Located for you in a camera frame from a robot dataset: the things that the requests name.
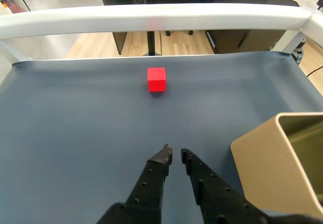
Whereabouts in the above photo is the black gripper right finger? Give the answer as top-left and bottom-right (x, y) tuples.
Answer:
(180, 147), (276, 224)

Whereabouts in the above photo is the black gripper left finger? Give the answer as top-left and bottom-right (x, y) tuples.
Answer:
(97, 143), (174, 224)

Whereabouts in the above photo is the red cube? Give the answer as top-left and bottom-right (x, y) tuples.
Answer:
(147, 67), (167, 93)

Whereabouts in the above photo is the beige square container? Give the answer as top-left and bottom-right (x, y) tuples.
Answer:
(230, 112), (323, 218)

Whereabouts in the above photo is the blue grey table mat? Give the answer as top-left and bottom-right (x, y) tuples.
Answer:
(0, 51), (323, 224)

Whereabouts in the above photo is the black tripod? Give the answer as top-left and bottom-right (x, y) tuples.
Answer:
(142, 31), (162, 57)

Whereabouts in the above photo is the dark cabinet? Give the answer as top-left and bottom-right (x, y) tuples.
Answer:
(205, 29), (287, 55)

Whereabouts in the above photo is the black floor cable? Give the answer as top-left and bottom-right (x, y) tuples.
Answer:
(306, 66), (323, 78)

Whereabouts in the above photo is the white table frame rail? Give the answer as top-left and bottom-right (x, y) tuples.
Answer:
(0, 3), (323, 64)

